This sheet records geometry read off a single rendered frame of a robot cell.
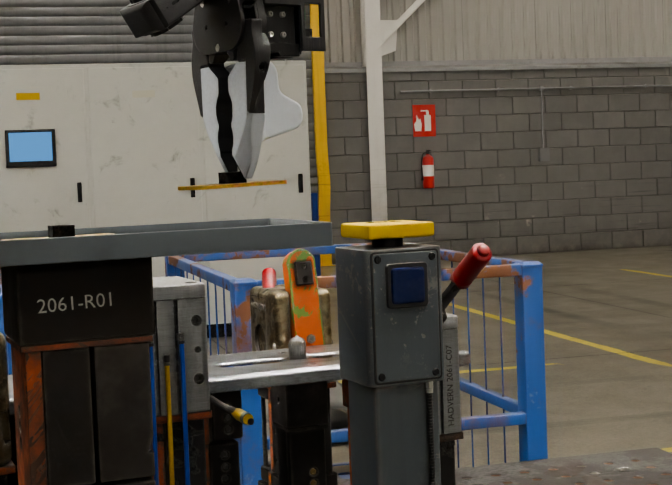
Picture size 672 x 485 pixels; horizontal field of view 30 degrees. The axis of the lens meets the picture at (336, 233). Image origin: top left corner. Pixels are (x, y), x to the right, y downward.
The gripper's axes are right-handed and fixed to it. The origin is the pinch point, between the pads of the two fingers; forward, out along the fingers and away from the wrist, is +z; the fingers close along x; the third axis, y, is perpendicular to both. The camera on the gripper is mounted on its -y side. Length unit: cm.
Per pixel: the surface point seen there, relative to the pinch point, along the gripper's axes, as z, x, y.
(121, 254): 6.3, -4.3, -12.4
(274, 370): 21.1, 20.6, 17.1
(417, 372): 17.7, -7.2, 12.4
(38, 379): 15.2, 0.3, -17.1
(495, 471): 52, 63, 88
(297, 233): 5.6, -7.8, 0.6
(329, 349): 21.5, 29.8, 31.0
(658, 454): 52, 51, 115
